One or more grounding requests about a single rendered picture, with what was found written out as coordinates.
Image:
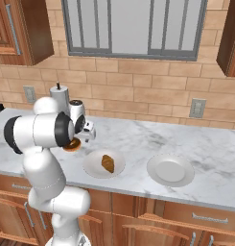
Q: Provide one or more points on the wooden drawer front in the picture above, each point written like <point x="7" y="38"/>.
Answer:
<point x="7" y="183"/>
<point x="199" y="217"/>

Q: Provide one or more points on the brown croissant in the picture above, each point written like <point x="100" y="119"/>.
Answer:
<point x="108" y="163"/>

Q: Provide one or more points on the white plate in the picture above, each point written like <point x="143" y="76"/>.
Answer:
<point x="93" y="165"/>
<point x="170" y="169"/>

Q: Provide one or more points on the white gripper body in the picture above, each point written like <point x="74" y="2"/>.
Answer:
<point x="87" y="135"/>

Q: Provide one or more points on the grey wall socket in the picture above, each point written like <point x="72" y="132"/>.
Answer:
<point x="29" y="94"/>
<point x="197" y="108"/>

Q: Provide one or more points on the wooden base cupboard door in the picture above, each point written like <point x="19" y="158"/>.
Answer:
<point x="10" y="214"/>
<point x="154" y="235"/>
<point x="99" y="208"/>

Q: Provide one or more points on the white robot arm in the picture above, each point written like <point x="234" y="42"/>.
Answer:
<point x="42" y="166"/>

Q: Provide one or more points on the silver canister with black knob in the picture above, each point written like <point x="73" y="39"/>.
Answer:
<point x="59" y="96"/>

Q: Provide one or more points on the grey framed window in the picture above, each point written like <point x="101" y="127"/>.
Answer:
<point x="131" y="25"/>

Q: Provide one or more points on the brown glazed doughnut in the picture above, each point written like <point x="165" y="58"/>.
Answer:
<point x="73" y="145"/>

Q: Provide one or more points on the wooden wall cupboard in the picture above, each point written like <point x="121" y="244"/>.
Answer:
<point x="35" y="29"/>
<point x="229" y="38"/>

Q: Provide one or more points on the wooden wall cupboard door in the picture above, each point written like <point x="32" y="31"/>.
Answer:
<point x="4" y="25"/>

